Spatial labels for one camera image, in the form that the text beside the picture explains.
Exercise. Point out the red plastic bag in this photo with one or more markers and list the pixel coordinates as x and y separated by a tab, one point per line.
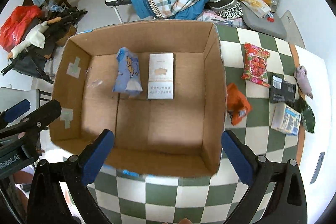
15	26

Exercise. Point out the black white striped cushion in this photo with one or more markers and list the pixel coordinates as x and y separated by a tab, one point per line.
227	9

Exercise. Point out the blue white tissue pack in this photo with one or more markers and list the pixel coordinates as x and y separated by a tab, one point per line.
285	119

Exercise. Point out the red snack bag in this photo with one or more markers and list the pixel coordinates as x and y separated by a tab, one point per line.
255	62

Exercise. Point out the purple cloth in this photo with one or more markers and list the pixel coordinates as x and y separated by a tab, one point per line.
300	74

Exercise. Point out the floral pink cloth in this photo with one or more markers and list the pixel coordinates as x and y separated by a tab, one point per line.
210	16

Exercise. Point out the white goose plush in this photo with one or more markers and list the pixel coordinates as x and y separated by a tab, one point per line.
35	37

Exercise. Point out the dark green snack bag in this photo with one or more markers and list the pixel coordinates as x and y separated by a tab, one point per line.
307	115

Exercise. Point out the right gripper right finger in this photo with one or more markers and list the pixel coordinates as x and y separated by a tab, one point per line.
240	156

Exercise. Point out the orange snack bag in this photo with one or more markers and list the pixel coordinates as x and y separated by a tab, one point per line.
238	106

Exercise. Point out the grey phone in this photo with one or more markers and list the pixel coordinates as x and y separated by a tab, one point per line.
317	167

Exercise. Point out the brown cardboard box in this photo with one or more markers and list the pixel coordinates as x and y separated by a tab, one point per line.
180	137

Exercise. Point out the black snack bag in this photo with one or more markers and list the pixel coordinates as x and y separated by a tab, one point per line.
281	91

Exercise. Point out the yellow food package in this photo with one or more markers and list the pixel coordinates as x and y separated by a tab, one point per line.
259	8

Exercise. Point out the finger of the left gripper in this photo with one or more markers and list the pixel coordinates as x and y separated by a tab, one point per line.
36	121
11	114

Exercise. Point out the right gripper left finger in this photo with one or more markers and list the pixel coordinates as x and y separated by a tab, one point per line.
94	155

